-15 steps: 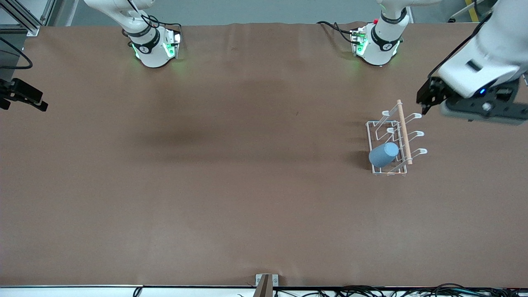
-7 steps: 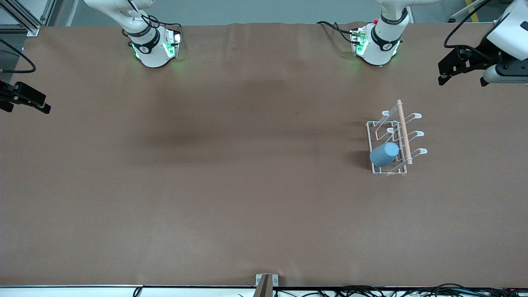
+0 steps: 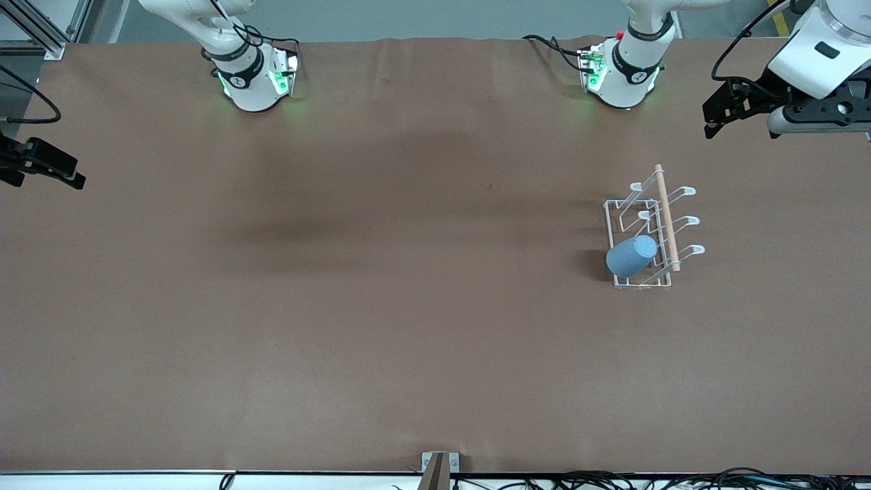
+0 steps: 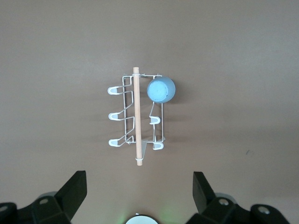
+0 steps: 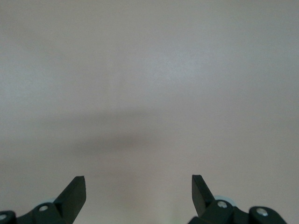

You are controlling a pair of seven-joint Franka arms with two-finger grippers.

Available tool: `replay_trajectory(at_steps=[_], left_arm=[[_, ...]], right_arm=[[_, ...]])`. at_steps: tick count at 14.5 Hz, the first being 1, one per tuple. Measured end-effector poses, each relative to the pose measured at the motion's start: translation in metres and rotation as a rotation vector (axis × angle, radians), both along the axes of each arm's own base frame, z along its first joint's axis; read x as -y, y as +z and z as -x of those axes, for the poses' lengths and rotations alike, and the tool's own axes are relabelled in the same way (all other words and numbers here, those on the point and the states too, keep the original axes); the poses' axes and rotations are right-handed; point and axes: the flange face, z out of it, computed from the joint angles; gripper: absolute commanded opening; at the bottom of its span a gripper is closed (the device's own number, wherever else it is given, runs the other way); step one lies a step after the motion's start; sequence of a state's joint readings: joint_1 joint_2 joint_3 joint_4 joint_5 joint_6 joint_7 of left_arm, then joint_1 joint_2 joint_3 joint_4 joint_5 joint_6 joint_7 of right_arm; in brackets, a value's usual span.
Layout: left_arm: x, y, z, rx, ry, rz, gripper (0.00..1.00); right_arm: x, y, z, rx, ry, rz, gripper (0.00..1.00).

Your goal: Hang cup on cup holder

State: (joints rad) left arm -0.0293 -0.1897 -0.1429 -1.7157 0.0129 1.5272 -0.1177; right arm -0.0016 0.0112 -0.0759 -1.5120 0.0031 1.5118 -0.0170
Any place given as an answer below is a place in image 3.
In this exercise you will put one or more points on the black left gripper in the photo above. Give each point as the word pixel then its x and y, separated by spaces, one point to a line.
pixel 763 93

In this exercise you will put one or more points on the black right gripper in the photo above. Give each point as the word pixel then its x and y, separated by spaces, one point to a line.
pixel 15 157

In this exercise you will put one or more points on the blue plastic cup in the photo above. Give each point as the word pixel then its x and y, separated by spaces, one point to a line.
pixel 631 256

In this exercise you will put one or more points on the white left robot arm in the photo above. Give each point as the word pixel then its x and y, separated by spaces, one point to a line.
pixel 629 68

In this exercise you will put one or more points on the brown table mat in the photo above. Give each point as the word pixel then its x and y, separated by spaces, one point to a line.
pixel 435 354

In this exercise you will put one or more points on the aluminium frame profile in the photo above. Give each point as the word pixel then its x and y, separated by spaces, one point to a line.
pixel 41 34

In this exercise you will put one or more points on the grey metal bracket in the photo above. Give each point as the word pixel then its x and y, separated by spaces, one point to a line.
pixel 426 463

